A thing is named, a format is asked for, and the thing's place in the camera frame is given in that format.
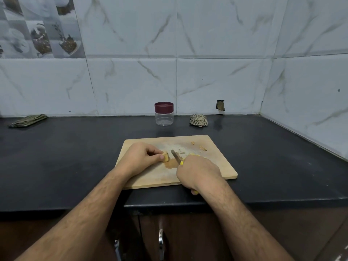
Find person's right hand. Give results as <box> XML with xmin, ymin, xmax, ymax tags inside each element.
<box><xmin>176</xmin><ymin>154</ymin><xmax>223</xmax><ymax>196</ymax></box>

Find person's left hand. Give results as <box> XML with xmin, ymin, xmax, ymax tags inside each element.
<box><xmin>113</xmin><ymin>141</ymin><xmax>166</xmax><ymax>181</ymax></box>

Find wooden cutting board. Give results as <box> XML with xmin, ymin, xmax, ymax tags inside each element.
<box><xmin>115</xmin><ymin>134</ymin><xmax>239</xmax><ymax>190</ymax></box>

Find clear jar maroon lid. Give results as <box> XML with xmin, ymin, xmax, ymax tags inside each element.
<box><xmin>154</xmin><ymin>102</ymin><xmax>175</xmax><ymax>126</ymax></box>

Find person's right forearm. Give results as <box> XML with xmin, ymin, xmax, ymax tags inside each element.
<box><xmin>200</xmin><ymin>179</ymin><xmax>295</xmax><ymax>261</ymax></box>

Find person's left forearm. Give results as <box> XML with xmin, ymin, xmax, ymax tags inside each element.
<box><xmin>15</xmin><ymin>169</ymin><xmax>130</xmax><ymax>261</ymax></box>

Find small ginger peel scraps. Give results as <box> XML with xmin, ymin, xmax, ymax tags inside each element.
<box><xmin>190</xmin><ymin>141</ymin><xmax>208</xmax><ymax>152</ymax></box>

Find black countertop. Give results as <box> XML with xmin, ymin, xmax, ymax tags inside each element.
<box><xmin>0</xmin><ymin>114</ymin><xmax>348</xmax><ymax>212</ymax></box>

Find crumpled patterned cloth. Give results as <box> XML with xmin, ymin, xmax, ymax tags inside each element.
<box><xmin>189</xmin><ymin>114</ymin><xmax>209</xmax><ymax>128</ymax></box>

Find brown wooden cabinet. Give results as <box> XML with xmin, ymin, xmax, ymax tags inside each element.
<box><xmin>0</xmin><ymin>204</ymin><xmax>348</xmax><ymax>261</ymax></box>

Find folded green cloth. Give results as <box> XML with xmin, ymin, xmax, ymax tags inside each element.
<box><xmin>9</xmin><ymin>113</ymin><xmax>49</xmax><ymax>128</ymax></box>

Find decorative picture tiles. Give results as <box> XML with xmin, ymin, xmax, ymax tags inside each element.
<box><xmin>0</xmin><ymin>0</ymin><xmax>86</xmax><ymax>59</ymax></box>

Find metal cabinet handle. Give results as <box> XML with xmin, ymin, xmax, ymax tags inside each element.
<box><xmin>158</xmin><ymin>229</ymin><xmax>166</xmax><ymax>261</ymax></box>
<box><xmin>114</xmin><ymin>240</ymin><xmax>123</xmax><ymax>261</ymax></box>

